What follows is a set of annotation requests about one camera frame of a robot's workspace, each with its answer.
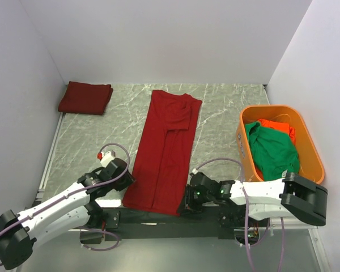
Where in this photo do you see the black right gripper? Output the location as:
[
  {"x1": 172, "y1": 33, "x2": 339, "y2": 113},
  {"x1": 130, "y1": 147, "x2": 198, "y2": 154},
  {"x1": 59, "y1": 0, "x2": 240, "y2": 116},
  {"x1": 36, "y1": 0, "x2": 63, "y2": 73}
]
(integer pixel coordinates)
[{"x1": 176, "y1": 184, "x2": 214, "y2": 215}]

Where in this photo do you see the red t shirt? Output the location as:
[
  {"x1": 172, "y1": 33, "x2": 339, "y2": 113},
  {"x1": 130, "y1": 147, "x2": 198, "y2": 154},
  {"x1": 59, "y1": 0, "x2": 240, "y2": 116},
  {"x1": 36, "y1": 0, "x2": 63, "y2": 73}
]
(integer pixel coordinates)
[{"x1": 122, "y1": 90, "x2": 202, "y2": 216}]

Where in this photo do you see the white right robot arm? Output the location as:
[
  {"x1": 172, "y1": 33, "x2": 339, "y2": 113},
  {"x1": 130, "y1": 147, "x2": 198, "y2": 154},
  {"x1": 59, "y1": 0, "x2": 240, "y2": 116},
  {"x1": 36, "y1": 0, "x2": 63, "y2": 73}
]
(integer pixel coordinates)
[{"x1": 177, "y1": 172, "x2": 328, "y2": 227}]

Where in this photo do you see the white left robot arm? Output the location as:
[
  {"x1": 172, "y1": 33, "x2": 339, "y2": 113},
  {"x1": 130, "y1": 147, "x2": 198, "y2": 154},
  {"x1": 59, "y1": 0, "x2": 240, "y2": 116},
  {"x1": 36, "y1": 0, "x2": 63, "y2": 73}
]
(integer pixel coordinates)
[{"x1": 0, "y1": 158, "x2": 134, "y2": 270}]

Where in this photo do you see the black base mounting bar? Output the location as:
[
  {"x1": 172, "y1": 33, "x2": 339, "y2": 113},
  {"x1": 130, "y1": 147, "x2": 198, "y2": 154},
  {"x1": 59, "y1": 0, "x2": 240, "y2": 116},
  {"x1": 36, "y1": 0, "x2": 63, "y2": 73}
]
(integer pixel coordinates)
[{"x1": 79, "y1": 206, "x2": 271, "y2": 245}]

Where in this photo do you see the folded dark red shirt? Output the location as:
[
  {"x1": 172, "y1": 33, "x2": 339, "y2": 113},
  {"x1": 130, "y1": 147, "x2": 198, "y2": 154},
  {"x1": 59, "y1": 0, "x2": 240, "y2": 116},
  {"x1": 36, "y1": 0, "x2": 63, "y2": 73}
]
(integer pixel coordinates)
[{"x1": 58, "y1": 81, "x2": 113, "y2": 116}]

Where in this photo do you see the green t shirt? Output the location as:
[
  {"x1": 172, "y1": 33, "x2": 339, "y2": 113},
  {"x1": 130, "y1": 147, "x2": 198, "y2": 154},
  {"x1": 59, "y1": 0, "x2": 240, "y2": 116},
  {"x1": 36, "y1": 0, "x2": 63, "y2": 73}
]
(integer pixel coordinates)
[{"x1": 245, "y1": 121, "x2": 300, "y2": 181}]

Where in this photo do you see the orange t shirt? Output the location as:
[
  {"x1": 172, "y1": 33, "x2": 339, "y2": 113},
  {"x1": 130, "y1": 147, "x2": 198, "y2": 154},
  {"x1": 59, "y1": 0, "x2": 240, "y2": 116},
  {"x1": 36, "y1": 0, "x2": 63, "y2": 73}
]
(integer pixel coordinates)
[{"x1": 257, "y1": 118, "x2": 296, "y2": 145}]

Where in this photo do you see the orange plastic tub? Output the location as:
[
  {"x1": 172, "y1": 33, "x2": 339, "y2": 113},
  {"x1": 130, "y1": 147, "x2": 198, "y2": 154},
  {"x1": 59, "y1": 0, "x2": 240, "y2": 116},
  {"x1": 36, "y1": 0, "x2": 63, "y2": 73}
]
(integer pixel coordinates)
[{"x1": 235, "y1": 105, "x2": 325, "y2": 184}]

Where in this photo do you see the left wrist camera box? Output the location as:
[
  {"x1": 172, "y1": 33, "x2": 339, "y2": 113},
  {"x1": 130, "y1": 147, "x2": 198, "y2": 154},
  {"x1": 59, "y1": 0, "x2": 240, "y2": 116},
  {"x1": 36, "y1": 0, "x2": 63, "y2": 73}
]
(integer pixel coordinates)
[{"x1": 97, "y1": 150, "x2": 116, "y2": 167}]

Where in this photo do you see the aluminium frame rail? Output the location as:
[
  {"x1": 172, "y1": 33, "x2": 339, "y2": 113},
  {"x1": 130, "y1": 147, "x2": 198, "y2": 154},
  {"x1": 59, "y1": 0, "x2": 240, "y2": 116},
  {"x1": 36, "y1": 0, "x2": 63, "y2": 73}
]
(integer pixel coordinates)
[{"x1": 4, "y1": 83, "x2": 74, "y2": 272}]

